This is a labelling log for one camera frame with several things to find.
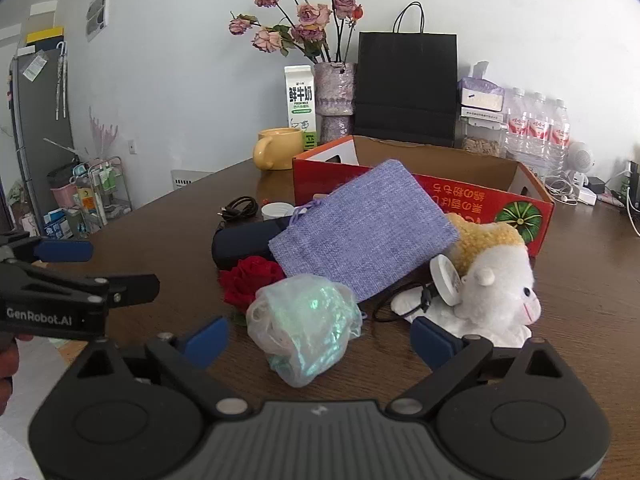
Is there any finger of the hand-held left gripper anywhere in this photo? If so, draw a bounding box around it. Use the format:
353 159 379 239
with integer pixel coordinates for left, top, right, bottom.
0 231 95 264
86 274 161 309

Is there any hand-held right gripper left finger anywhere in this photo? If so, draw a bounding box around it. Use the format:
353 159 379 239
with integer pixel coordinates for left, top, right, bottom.
65 316 251 418

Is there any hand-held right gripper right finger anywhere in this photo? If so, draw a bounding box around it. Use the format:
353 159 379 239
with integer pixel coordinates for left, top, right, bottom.
387 316 576 418

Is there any translucent plastic bag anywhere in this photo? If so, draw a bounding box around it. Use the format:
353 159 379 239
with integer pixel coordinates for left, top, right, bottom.
246 274 363 388

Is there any person's left hand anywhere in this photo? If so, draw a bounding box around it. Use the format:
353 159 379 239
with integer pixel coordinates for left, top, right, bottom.
0 341 21 417

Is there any pink bin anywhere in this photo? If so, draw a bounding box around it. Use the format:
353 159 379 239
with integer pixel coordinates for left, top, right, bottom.
50 182 82 211

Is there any white round mini fan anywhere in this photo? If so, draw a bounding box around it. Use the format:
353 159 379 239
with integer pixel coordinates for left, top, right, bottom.
430 254 464 307

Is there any metal rolling cart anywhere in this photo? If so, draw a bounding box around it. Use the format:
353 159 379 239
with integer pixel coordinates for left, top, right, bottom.
70 156 134 237

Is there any red artificial rose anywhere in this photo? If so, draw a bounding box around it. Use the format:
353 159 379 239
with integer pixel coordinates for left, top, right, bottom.
218 256 286 327

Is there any white plush sheep toy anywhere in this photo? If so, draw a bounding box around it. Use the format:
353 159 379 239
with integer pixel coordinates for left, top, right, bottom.
392 212 543 348

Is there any dark blue case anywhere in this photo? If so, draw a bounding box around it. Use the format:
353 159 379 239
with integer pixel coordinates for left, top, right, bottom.
211 216 293 272

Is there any grey refrigerator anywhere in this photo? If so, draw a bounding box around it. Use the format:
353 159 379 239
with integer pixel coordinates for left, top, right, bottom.
7 51 77 235

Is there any purple cloth pouch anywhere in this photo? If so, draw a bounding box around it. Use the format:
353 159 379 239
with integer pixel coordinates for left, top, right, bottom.
268 160 461 305

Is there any small white cup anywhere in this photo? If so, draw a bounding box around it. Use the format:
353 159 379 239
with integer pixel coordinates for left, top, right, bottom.
261 201 295 221

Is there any white folded umbrella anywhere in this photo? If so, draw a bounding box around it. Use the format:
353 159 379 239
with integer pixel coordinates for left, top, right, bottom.
54 41 69 121

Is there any red cardboard box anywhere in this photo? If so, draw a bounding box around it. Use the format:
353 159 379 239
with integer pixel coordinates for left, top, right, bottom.
292 135 556 257

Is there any yellow mug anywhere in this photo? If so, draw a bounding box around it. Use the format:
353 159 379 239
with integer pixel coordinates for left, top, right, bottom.
252 127 306 171

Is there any clear jar of seeds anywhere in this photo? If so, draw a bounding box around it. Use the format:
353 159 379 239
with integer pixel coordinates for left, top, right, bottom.
459 110 506 157

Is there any yellow flat box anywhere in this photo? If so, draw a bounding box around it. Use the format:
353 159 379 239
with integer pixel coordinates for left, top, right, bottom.
26 26 65 45

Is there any clear water bottle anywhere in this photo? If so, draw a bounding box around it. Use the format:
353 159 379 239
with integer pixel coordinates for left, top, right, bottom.
504 87 532 162
527 92 552 167
547 99 572 177

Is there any white round desk device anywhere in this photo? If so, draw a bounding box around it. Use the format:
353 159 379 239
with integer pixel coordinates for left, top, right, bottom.
567 141 599 186

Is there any white milk carton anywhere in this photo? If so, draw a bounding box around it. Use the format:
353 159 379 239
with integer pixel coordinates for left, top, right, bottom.
284 65 319 150

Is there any purple tissue pack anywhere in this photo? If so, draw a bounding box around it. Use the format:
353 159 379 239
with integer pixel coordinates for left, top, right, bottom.
457 61 506 113

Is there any purple textured vase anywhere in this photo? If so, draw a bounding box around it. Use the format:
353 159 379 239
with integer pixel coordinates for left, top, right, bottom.
312 62 357 145

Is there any dark electronic box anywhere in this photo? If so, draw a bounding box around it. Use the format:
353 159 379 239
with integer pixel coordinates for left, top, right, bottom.
625 160 640 211

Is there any black paper bag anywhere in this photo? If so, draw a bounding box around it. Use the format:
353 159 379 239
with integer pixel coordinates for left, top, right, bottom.
354 2 458 148

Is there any dried pink rose bouquet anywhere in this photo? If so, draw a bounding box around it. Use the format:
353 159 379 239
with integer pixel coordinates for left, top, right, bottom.
229 0 363 66

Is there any black fan cable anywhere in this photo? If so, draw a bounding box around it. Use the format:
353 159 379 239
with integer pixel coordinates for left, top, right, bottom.
372 280 442 324

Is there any coiled black cable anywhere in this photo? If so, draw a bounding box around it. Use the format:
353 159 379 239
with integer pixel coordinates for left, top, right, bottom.
218 196 258 221

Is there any white cable bundle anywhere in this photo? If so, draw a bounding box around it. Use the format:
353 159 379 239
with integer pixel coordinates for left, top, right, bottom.
544 174 581 204

